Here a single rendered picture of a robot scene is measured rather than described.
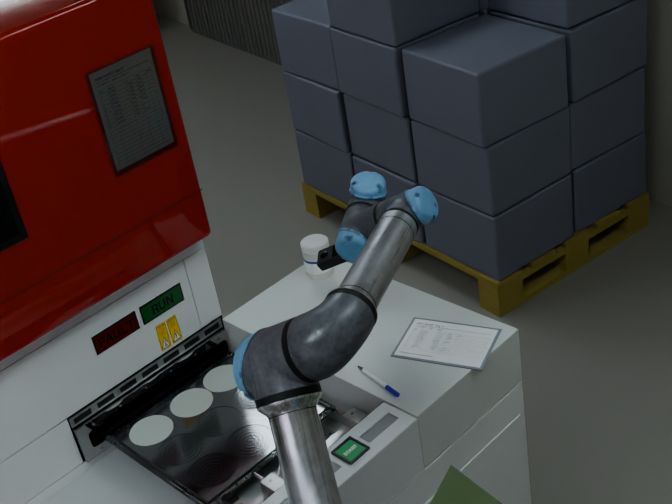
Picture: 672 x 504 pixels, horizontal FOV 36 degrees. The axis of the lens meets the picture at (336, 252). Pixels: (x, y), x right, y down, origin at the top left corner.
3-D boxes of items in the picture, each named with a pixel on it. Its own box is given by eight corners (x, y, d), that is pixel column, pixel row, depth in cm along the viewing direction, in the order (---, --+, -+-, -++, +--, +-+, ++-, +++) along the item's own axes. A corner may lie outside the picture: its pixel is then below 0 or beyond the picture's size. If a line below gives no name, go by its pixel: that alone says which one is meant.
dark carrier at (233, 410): (112, 437, 229) (111, 435, 228) (227, 356, 248) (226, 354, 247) (209, 504, 206) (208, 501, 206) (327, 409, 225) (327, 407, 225)
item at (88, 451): (83, 460, 231) (71, 428, 226) (229, 357, 255) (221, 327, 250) (87, 463, 230) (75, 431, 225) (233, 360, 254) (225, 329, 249)
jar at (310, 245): (300, 275, 260) (294, 243, 255) (320, 262, 264) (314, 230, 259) (320, 283, 256) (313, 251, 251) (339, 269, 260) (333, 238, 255)
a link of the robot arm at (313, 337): (326, 325, 160) (418, 167, 196) (277, 343, 167) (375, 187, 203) (368, 378, 164) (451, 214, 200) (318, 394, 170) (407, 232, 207)
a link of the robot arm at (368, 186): (344, 191, 207) (353, 164, 212) (345, 230, 214) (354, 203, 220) (382, 197, 205) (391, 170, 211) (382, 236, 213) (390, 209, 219)
